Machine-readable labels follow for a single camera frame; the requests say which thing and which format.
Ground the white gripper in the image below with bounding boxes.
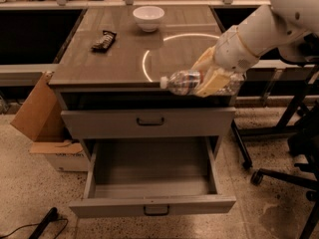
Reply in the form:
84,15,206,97
191,26,259,98

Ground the clear plastic water bottle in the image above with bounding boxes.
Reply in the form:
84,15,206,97
159,70,245,96

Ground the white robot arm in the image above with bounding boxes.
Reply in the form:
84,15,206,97
193,0,319,98

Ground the closed grey upper drawer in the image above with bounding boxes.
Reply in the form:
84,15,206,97
61,108,235,139

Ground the grey drawer cabinet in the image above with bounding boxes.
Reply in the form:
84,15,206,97
48,4,245,219

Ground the open grey middle drawer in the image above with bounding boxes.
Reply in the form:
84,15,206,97
70,137,236,218

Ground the white ceramic bowl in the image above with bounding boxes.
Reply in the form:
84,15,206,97
133,6,164,32

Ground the white cardboard box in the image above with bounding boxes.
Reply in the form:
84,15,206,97
30,141,90,172

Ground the black device with cable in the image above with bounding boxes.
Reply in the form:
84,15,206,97
0,207,69,239

